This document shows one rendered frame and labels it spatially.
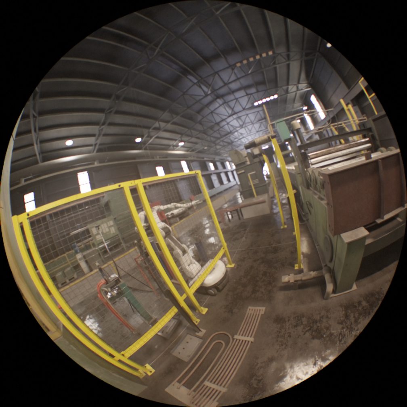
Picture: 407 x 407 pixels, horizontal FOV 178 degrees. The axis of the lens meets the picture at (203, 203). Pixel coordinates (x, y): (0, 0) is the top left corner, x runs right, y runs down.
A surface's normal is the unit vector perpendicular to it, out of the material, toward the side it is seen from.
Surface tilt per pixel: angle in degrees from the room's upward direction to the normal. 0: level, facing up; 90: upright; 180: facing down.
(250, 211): 90
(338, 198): 90
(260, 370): 0
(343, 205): 90
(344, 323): 0
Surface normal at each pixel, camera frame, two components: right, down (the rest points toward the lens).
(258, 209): -0.50, 0.27
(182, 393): -0.34, -0.94
